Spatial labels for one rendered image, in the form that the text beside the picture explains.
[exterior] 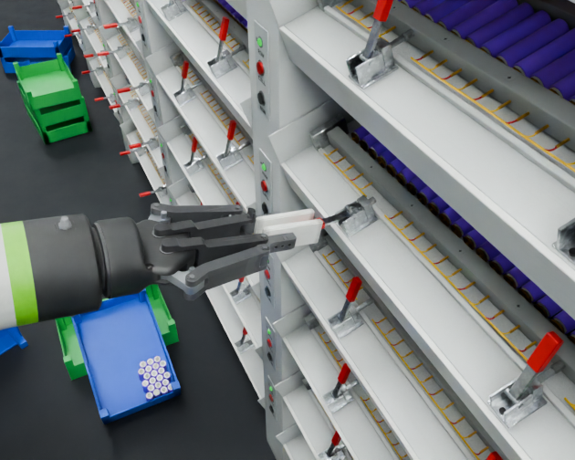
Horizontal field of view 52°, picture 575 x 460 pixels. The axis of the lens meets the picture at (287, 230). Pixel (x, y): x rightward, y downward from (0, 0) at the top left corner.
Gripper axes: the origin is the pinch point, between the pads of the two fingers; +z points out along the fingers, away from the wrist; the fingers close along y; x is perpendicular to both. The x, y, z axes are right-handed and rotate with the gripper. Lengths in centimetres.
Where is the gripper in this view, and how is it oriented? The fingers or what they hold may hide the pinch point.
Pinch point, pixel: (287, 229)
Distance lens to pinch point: 63.9
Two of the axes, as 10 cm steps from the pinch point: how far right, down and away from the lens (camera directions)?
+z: 8.9, -1.4, 4.4
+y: 4.3, 6.0, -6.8
